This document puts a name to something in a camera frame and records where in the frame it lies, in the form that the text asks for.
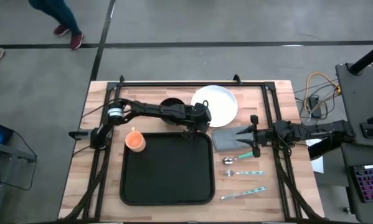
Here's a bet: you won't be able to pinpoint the grey metal stand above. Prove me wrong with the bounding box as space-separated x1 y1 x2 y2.
0 144 37 224

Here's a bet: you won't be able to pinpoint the grey cloth napkin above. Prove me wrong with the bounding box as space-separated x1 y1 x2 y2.
210 126 253 152

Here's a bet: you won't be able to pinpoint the orange cup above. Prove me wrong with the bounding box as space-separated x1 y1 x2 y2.
125 126 147 153

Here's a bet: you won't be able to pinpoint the black power adapter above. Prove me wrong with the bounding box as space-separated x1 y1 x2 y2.
308 95 323 119

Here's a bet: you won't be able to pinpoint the white plate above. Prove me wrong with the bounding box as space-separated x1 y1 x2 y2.
191 85 238 128

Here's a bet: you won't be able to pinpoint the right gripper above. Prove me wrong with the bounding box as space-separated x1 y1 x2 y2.
235 114 280 159

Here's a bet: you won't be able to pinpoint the black aluminium rig frame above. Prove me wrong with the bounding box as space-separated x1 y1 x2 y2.
57 73 328 222

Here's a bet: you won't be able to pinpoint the grey cart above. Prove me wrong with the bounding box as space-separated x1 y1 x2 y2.
334 62 373 147

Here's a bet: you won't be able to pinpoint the white paper sheet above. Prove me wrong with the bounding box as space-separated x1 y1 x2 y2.
305 138 325 174

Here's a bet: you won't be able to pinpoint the black plastic tray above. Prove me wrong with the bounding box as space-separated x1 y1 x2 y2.
120 131 216 207

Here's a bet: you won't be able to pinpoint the person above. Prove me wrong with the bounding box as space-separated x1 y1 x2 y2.
29 0 85 50

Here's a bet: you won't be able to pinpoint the black bowl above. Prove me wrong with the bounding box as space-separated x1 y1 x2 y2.
159 97 187 126

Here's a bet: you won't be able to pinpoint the grey desk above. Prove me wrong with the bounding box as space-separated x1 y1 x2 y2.
341 142 373 224

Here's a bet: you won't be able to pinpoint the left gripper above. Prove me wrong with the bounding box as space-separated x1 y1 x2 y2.
181 101 212 139

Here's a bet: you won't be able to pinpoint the fork with patterned handle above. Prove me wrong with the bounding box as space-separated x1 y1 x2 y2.
223 169 265 177

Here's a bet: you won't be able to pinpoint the spoon with teal handle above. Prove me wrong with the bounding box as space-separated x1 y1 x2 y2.
222 151 256 166

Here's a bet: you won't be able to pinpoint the backlit keyboard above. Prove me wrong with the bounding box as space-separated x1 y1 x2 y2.
351 163 373 203

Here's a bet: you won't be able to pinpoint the knife with patterned handle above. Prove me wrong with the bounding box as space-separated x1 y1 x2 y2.
220 185 267 200

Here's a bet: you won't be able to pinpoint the black pole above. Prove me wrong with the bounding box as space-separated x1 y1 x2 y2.
349 40 373 75

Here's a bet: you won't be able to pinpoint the yellow cable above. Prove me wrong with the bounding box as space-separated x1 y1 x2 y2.
303 72 342 113

